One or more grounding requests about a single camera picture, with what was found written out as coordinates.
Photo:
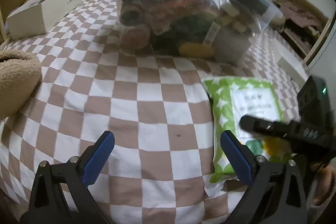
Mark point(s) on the white long box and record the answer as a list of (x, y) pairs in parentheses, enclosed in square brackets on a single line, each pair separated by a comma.
[(288, 61)]

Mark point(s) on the person's right hand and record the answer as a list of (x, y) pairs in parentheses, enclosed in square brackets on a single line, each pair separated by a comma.
[(325, 182)]

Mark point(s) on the brown white checkered bed sheet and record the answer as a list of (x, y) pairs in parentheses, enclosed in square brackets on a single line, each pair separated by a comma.
[(131, 108)]

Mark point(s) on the cream wardrobe shelf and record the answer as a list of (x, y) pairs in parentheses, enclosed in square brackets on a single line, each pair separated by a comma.
[(321, 40)]

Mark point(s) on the white shoebox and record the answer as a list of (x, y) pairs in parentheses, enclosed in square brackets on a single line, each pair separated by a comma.
[(44, 16)]

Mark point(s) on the green dotted white packet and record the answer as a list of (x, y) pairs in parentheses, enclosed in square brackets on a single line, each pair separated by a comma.
[(225, 100)]

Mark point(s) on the dark clothes pile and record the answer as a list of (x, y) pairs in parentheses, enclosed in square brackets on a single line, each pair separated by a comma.
[(296, 29)]

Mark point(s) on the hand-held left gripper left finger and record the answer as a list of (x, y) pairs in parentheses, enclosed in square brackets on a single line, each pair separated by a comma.
[(97, 158)]

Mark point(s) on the beige fleece cloth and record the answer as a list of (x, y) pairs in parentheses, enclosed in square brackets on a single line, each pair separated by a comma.
[(15, 77)]

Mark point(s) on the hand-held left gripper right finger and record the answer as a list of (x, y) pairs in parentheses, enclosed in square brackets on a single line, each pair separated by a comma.
[(237, 158)]

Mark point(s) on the clear plastic storage bin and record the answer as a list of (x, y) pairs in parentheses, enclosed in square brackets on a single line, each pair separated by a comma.
[(233, 43)]

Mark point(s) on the yellow sponge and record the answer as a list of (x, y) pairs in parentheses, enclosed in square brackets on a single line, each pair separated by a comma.
[(195, 49)]

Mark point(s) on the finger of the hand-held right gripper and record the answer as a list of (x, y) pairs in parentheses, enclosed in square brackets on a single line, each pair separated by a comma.
[(262, 125)]

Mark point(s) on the pink clothes pile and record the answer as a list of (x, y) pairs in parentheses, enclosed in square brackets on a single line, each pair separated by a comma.
[(302, 10)]

